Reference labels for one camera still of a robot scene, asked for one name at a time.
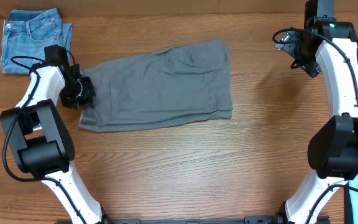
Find grey shorts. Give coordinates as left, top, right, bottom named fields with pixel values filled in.
left=79, top=40, right=233, bottom=133

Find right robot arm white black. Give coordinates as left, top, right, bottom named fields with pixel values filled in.
left=272, top=1, right=358, bottom=223

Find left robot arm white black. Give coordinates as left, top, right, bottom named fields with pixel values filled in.
left=0, top=45, right=110, bottom=223

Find folded blue denim jeans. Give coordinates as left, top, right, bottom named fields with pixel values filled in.
left=0, top=8, right=73, bottom=75

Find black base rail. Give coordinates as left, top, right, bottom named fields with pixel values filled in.
left=108, top=215, right=275, bottom=224

